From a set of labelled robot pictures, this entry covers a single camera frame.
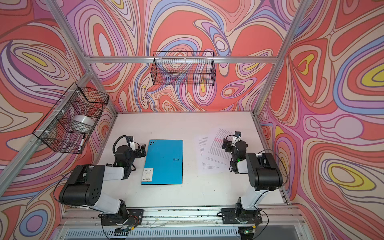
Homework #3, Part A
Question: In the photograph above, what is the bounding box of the black white marker pen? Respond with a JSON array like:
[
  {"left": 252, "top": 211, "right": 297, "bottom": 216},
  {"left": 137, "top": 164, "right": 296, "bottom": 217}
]
[{"left": 78, "top": 139, "right": 85, "bottom": 153}]

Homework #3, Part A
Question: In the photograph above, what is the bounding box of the teal file folder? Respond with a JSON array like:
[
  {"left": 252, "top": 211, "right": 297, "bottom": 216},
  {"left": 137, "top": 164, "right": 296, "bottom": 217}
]
[{"left": 141, "top": 140, "right": 184, "bottom": 185}]

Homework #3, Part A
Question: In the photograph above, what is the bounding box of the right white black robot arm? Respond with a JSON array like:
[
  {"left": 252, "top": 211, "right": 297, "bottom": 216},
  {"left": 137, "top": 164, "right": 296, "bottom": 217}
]
[{"left": 218, "top": 137, "right": 283, "bottom": 226}]

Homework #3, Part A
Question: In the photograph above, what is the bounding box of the white ventilation grille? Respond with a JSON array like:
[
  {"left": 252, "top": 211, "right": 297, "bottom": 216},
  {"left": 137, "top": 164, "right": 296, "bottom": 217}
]
[{"left": 59, "top": 227, "right": 240, "bottom": 240}]

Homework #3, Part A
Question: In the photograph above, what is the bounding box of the aluminium front rail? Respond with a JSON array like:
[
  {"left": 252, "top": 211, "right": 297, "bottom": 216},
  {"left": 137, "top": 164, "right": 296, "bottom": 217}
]
[{"left": 59, "top": 204, "right": 306, "bottom": 228}]

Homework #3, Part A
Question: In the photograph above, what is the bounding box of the silver tape roll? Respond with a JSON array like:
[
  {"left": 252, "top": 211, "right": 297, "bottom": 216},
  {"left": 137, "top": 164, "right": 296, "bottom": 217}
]
[{"left": 70, "top": 115, "right": 95, "bottom": 134}]

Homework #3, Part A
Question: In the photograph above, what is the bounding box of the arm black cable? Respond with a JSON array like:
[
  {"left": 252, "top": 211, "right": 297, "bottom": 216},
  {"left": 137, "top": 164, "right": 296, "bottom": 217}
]
[
  {"left": 112, "top": 134, "right": 132, "bottom": 156},
  {"left": 257, "top": 149, "right": 289, "bottom": 193}
]

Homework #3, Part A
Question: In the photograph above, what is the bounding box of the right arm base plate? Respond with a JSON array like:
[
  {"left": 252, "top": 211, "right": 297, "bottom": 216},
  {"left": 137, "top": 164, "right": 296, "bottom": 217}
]
[{"left": 217, "top": 208, "right": 263, "bottom": 226}]

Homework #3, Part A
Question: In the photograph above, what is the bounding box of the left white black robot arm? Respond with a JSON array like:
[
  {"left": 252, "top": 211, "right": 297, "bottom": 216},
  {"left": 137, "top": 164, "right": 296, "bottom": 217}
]
[{"left": 59, "top": 145, "right": 146, "bottom": 225}]

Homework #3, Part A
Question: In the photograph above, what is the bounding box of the black wire basket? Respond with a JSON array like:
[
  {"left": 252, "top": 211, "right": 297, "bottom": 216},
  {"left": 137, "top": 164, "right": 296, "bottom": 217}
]
[
  {"left": 33, "top": 83, "right": 109, "bottom": 154},
  {"left": 151, "top": 51, "right": 216, "bottom": 86}
]

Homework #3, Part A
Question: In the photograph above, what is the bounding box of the back black wire basket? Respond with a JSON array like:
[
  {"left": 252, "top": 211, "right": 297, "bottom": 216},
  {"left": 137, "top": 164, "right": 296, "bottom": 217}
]
[{"left": 151, "top": 51, "right": 216, "bottom": 86}]

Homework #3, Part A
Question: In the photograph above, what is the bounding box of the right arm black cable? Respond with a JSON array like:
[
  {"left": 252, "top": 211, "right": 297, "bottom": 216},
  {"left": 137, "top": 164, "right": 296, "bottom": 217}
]
[{"left": 257, "top": 149, "right": 289, "bottom": 193}]

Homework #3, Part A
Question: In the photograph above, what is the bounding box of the left black wire basket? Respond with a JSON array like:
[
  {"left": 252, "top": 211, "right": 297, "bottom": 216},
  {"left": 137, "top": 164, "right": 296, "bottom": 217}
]
[{"left": 33, "top": 83, "right": 109, "bottom": 154}]

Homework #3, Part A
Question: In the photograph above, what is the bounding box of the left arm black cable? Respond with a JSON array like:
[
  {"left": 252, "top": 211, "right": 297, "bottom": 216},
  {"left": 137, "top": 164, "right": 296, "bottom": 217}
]
[{"left": 112, "top": 134, "right": 132, "bottom": 156}]

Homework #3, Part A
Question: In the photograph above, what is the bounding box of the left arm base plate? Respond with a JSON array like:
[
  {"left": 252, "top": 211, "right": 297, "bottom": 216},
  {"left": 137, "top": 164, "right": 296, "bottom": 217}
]
[{"left": 99, "top": 209, "right": 144, "bottom": 227}]

